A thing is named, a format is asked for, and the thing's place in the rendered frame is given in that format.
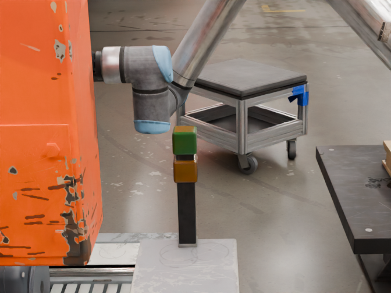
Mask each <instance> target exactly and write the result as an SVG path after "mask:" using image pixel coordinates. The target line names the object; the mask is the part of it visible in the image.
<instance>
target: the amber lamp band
mask: <svg viewBox="0 0 391 293"><path fill-rule="evenodd" d="M173 180H174V182H175V183H196V182H197V180H198V156H197V155H196V154H195V155H194V160H176V155H175V156H174V159H173Z"/></svg>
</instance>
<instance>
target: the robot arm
mask: <svg viewBox="0 0 391 293"><path fill-rule="evenodd" d="M325 1H326V2H327V3H328V4H330V6H331V7H332V8H333V9H334V10H335V11H336V12H337V13H338V15H339V16H340V17H341V18H342V19H343V20H344V21H345V22H346V23H347V24H348V25H349V26H350V27H351V29H352V30H353V31H354V32H355V33H356V34H357V35H358V36H359V37H360V38H361V39H362V40H363V41H364V42H365V44H366V45H367V46H368V47H369V48H370V49H371V50H372V52H373V53H374V54H375V55H376V56H377V57H378V58H379V59H380V60H381V61H382V62H383V63H384V64H385V65H386V67H387V68H388V69H389V70H390V71H391V0H325ZM245 2H246V0H206V1H205V4H204V5H203V7H202V8H201V10H200V11H199V13H198V15H197V17H196V18H195V20H194V21H193V23H192V25H191V26H190V28H189V30H188V32H187V33H186V35H185V36H184V38H183V40H182V41H181V43H180V45H179V46H178V48H177V50H176V52H175V53H174V55H173V56H172V58H171V55H170V50H169V48H168V47H166V46H155V45H152V46H133V47H104V48H103V50H102V51H96V54H95V53H94V52H93V51H91V57H92V66H93V81H94V82H100V81H104V82H105V84H114V83H131V84H132V93H133V112H134V120H133V122H134V126H135V129H136V131H138V132H139V133H143V134H162V133H165V132H167V131H169V129H170V125H171V123H170V117H171V116H172V115H173V114H174V113H175V112H176V111H177V110H178V109H179V108H180V107H181V106H182V105H183V104H184V103H185V102H186V100H187V97H188V95H189V92H190V91H191V89H192V87H193V86H194V83H195V81H196V79H197V78H198V77H199V75H200V73H201V72H202V70H203V68H204V67H205V65H206V64H207V62H208V61H209V59H210V57H211V56H212V54H213V53H214V51H215V50H216V48H217V46H218V45H219V43H220V42H221V40H222V38H223V37H224V35H225V34H226V32H227V31H228V29H229V27H230V26H231V24H232V23H233V21H234V19H235V18H236V16H237V15H238V13H239V12H240V10H241V8H242V7H243V5H244V4H245Z"/></svg>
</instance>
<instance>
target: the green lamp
mask: <svg viewBox="0 0 391 293"><path fill-rule="evenodd" d="M172 151H173V154H174V155H195V154H196V153H197V128H196V126H174V128H173V131H172Z"/></svg>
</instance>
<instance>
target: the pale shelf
mask: <svg viewBox="0 0 391 293"><path fill-rule="evenodd" d="M178 243H179V240H141V241H140V246H139V249H138V255H137V260H136V265H135V269H134V274H133V279H132V283H131V288H130V293H239V274H238V262H237V243H236V239H197V247H178Z"/></svg>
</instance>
